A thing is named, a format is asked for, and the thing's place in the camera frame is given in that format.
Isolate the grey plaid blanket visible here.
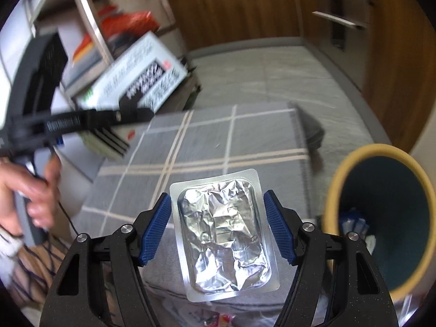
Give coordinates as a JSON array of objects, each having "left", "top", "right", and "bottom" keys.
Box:
[{"left": 77, "top": 102, "right": 324, "bottom": 311}]

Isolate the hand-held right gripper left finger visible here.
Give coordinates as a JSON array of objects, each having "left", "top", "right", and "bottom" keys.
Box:
[{"left": 40, "top": 193, "right": 172, "bottom": 327}]

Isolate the metal shelf rack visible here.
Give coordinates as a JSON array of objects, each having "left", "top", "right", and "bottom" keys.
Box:
[{"left": 31, "top": 0, "right": 178, "bottom": 110}]

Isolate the person's left hand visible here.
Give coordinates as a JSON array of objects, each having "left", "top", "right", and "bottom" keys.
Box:
[{"left": 0, "top": 155, "right": 62, "bottom": 233}]

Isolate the blue white plastic wrapper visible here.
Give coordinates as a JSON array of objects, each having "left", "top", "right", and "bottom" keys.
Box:
[{"left": 339, "top": 208, "right": 371, "bottom": 243}]

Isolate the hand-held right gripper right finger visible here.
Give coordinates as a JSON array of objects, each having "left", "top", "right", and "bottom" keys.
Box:
[{"left": 262, "top": 190, "right": 399, "bottom": 327}]

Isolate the silver foil blister pack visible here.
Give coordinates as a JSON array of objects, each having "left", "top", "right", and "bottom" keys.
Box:
[{"left": 169, "top": 168, "right": 280, "bottom": 303}]

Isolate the wooden kitchen cabinet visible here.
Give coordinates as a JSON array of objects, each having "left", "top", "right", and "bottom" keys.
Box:
[{"left": 168, "top": 0, "right": 307, "bottom": 54}]

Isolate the white green printed box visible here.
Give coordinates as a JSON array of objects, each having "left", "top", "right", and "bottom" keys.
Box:
[{"left": 73, "top": 31, "right": 189, "bottom": 160}]

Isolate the long metal oven handle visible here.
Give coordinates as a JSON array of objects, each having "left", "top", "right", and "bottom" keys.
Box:
[{"left": 311, "top": 11, "right": 369, "bottom": 30}]

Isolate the striped white garment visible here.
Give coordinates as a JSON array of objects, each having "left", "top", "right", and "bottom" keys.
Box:
[{"left": 0, "top": 225, "right": 114, "bottom": 316}]

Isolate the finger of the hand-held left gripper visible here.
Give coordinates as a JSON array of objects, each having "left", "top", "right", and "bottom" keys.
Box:
[{"left": 115, "top": 98, "right": 156, "bottom": 127}]

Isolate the large red plastic bag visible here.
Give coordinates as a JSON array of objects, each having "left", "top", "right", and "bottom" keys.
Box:
[{"left": 98, "top": 5, "right": 161, "bottom": 41}]

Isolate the yellow-rimmed teal waste bin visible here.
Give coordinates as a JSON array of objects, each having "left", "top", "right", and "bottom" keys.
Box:
[{"left": 322, "top": 144, "right": 436, "bottom": 302}]

